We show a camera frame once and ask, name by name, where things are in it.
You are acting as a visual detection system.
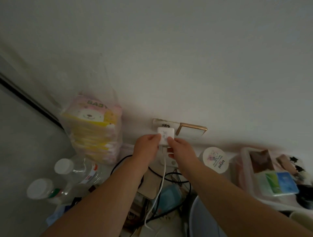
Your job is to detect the person's right hand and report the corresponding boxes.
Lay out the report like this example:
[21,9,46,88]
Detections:
[167,137,201,172]

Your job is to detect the stack of pink tissue packets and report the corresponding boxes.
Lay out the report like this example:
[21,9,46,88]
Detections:
[60,92,123,165]

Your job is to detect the gold-trimmed wall switch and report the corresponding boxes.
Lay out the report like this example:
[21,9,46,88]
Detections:
[175,123,208,141]

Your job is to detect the grey-blue round bin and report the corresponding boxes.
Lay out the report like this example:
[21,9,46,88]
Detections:
[188,195,229,237]

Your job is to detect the person's left forearm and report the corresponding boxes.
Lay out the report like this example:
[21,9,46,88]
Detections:
[40,156,150,237]

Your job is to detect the white round floral-label jar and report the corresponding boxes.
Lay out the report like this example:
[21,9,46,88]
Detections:
[199,146,230,174]

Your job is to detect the pink plastic storage box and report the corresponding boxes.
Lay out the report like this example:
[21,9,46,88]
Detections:
[231,146,313,211]

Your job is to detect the brown packet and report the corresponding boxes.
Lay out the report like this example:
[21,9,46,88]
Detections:
[249,149,276,174]

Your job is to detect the clear bottle with green label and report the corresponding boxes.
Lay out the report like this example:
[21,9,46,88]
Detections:
[26,178,74,206]

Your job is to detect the black cable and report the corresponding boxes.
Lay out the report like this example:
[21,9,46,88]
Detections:
[110,154,192,220]

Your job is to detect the clear bottle with red label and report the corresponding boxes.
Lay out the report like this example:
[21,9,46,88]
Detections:
[54,157,104,186]

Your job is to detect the beige box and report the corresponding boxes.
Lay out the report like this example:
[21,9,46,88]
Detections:
[138,169,162,200]

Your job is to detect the white charger adapter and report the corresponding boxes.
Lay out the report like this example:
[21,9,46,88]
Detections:
[156,127,175,147]

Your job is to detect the white cup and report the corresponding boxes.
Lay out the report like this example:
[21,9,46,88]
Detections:
[289,211,313,227]

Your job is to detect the white power strip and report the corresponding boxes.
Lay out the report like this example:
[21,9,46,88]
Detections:
[158,146,178,167]

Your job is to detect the person's right forearm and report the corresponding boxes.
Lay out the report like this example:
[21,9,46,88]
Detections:
[178,160,313,237]

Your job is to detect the white wall socket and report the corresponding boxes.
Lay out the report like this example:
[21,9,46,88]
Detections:
[152,118,181,137]

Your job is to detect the black round object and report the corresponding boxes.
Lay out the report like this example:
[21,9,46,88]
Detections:
[295,184,313,210]

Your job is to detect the green and blue packet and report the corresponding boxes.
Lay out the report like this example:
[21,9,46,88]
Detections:
[257,171,300,197]

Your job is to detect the person's left hand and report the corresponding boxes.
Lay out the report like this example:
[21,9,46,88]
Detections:
[132,134,162,169]

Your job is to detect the white charging cable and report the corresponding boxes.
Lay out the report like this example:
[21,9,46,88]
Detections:
[144,146,167,230]

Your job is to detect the blue face mask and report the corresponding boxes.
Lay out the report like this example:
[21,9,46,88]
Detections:
[156,185,183,213]

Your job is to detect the clear plastic bag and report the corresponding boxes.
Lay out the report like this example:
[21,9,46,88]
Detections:
[48,52,123,166]

